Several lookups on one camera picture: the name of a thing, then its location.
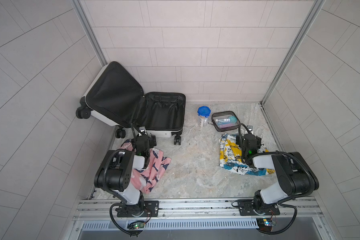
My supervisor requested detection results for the yellow blue print garment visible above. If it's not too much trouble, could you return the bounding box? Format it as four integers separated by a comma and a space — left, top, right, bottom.
219, 134, 276, 176

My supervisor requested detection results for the clear black-trimmed toiletry pouch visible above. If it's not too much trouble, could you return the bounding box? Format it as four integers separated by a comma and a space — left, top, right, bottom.
211, 111, 241, 132

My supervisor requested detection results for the pink shark print garment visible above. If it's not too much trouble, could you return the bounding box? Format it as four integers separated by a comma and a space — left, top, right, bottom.
130, 148, 172, 194

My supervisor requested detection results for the clear bottle with blue lid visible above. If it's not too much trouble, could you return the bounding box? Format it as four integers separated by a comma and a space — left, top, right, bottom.
197, 106, 211, 127

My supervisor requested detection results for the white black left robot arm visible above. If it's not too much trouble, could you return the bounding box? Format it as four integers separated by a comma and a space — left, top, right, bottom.
94, 135, 159, 218

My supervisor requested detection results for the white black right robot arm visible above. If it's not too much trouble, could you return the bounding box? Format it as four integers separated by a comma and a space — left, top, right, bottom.
237, 134, 319, 216

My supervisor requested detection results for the black and white open suitcase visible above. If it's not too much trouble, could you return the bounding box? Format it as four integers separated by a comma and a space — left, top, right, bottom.
76, 62, 186, 145

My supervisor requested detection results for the left green circuit board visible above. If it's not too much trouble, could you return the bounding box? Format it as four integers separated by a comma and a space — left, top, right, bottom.
128, 221, 146, 230

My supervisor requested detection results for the green circuit board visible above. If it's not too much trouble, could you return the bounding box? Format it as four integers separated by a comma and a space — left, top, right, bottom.
128, 221, 146, 230
256, 218, 277, 233

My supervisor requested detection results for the right green circuit board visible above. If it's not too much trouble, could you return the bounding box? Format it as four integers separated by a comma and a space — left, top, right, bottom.
256, 218, 277, 233

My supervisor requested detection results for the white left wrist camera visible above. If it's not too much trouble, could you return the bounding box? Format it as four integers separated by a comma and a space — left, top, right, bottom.
139, 127, 147, 135

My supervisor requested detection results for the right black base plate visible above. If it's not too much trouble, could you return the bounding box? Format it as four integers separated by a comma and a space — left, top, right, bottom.
232, 199, 280, 216

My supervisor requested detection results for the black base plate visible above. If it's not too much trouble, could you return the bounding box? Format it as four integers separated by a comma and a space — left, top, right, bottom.
232, 199, 280, 216
116, 201, 160, 218

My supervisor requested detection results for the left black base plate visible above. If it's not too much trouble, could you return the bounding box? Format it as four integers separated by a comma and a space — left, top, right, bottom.
116, 201, 160, 218

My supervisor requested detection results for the aluminium mounting rail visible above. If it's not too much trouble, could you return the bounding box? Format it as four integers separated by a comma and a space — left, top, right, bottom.
73, 197, 324, 231

